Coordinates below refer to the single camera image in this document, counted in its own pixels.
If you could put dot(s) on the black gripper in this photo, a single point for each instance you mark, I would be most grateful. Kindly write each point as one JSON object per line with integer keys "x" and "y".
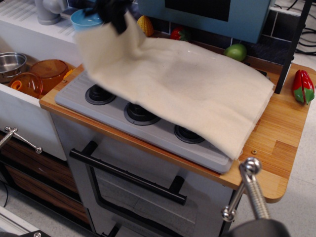
{"x": 111, "y": 10}

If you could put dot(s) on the cream cloth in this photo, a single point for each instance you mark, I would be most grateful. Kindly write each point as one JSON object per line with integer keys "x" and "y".
{"x": 210, "y": 94}

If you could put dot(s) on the yellow toy corn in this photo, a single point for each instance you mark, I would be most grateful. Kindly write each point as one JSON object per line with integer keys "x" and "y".
{"x": 146, "y": 26}

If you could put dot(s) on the blue plastic bowl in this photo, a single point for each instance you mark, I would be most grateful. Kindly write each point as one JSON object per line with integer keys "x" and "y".
{"x": 84, "y": 19}

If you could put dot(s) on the red toy strawberry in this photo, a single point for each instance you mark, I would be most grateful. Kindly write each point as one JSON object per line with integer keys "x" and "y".
{"x": 180, "y": 33}

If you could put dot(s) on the black left stove knob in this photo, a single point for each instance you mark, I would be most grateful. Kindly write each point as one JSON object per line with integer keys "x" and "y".
{"x": 96, "y": 95}

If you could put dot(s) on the black stove knob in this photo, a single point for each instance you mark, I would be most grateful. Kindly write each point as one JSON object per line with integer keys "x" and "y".
{"x": 187, "y": 136}
{"x": 137, "y": 115}
{"x": 96, "y": 95}

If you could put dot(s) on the orange transparent pot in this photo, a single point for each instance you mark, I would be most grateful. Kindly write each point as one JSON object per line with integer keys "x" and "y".
{"x": 51, "y": 72}

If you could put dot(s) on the grey toy stove top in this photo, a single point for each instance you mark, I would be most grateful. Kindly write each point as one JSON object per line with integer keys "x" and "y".
{"x": 161, "y": 134}

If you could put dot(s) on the black middle stove knob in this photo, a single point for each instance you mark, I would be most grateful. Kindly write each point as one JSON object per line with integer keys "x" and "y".
{"x": 137, "y": 115}

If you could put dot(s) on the white toy sink unit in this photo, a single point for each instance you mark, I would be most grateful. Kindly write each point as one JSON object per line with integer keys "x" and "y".
{"x": 21, "y": 32}

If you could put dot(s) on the orange transparent lid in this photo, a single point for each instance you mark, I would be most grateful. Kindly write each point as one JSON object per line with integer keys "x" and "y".
{"x": 28, "y": 83}

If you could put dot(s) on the steel pot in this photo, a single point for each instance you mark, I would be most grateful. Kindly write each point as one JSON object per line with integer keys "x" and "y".
{"x": 11, "y": 65}

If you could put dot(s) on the green toy apple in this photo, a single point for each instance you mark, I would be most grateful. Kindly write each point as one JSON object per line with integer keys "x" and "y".
{"x": 236, "y": 51}

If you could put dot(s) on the black right stove knob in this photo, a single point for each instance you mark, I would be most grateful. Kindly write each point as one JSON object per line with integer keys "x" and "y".
{"x": 187, "y": 136}

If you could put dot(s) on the blue toy microwave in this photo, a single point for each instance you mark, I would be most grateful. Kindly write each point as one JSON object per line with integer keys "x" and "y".
{"x": 239, "y": 19}

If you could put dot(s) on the silver clamp screw left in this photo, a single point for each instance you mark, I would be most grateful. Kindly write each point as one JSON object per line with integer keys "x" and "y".
{"x": 13, "y": 133}

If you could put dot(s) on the silver clamp screw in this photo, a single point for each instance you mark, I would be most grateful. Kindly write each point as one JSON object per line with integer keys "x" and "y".
{"x": 13, "y": 133}
{"x": 249, "y": 169}

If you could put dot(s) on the grey oven door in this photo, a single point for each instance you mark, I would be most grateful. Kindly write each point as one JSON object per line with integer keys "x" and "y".
{"x": 120, "y": 185}

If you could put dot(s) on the silver clamp screw right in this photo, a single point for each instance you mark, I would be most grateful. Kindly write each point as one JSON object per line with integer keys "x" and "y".
{"x": 249, "y": 169}

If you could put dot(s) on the red toy pepper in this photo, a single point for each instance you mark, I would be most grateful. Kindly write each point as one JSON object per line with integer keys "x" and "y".
{"x": 303, "y": 87}

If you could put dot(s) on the black oven door handle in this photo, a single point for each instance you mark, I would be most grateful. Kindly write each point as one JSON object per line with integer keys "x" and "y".
{"x": 172, "y": 193}

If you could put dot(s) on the black metal post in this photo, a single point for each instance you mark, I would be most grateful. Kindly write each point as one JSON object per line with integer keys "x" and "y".
{"x": 297, "y": 34}

